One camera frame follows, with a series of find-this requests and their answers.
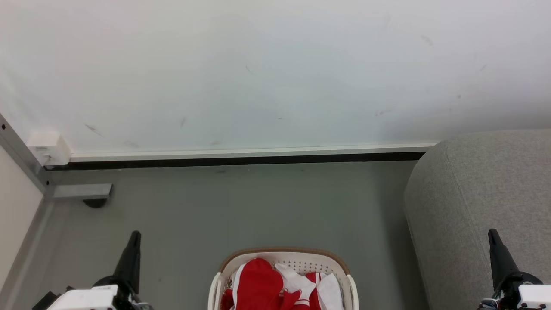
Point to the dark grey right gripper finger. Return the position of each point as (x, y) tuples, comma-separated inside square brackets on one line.
[(499, 258)]

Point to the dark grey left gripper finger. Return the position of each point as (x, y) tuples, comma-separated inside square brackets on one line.
[(131, 262)]

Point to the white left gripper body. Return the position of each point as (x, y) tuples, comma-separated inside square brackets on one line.
[(88, 299)]

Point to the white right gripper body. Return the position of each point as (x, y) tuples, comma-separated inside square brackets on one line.
[(527, 292)]

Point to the red and white clothes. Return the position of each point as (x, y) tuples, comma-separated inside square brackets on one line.
[(258, 284)]

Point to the grey fabric sofa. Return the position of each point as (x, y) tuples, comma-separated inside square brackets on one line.
[(486, 215)]

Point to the beige partition panel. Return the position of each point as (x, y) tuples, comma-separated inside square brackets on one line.
[(15, 215)]

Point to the black floor edge strip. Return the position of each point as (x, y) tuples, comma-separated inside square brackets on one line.
[(241, 162)]

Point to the white plastic laundry basket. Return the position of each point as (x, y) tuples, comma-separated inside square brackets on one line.
[(284, 258)]

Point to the black round frame foot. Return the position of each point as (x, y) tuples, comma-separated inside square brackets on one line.
[(95, 203)]

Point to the grey metal foot bracket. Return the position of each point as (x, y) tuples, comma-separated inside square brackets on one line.
[(82, 190)]

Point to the white wall socket box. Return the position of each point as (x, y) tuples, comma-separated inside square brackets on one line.
[(49, 148)]

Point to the grey aluminium partition frame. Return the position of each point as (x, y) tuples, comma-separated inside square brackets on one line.
[(23, 161)]

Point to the white wall skirting strip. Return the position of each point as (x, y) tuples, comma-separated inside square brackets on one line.
[(249, 153)]

